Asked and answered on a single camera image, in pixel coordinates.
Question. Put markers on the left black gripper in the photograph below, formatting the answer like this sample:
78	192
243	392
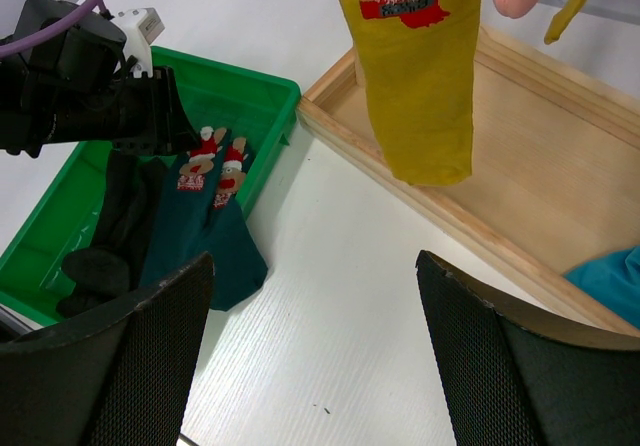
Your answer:
141	116

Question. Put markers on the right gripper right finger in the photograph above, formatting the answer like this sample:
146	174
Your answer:
516	374

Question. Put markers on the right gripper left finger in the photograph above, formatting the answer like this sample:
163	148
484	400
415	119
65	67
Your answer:
119	374

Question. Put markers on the christmas pattern sock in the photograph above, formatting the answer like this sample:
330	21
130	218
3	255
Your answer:
186	196

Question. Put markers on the yellow sock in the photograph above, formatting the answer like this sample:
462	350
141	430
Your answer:
562	19
417	59

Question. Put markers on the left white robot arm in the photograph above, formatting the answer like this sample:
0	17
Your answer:
95	81

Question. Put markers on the black sock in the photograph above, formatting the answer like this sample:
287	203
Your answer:
111	265

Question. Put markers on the teal cloth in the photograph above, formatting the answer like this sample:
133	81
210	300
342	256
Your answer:
612	280

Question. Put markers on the dark teal sock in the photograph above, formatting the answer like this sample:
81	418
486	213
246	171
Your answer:
239	268

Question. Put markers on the green plastic tray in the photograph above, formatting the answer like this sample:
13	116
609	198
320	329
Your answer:
254	105

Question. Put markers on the wooden clothes rack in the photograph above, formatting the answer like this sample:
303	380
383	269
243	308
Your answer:
555	168

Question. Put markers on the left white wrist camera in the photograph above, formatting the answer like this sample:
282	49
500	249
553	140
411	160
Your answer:
141	27

